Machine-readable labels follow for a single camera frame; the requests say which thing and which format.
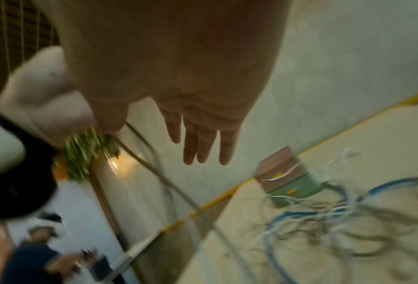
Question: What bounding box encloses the person's left hand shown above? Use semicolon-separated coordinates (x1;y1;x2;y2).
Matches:
0;45;97;148

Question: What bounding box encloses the pink green drawer box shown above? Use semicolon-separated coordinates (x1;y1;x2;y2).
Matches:
253;146;323;209

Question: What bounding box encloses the tangle of white charging cables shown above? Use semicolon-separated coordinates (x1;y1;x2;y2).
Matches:
250;146;418;284

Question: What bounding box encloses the glass wall lamp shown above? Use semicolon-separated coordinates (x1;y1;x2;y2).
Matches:
105;153;132;178

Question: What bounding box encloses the blue cable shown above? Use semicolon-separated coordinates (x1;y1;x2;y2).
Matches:
263;177;418;284

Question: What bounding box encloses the person's right hand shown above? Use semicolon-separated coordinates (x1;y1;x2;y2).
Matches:
33;0;291;167

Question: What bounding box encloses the hanging green plant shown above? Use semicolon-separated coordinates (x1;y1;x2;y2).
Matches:
61;129;122;181

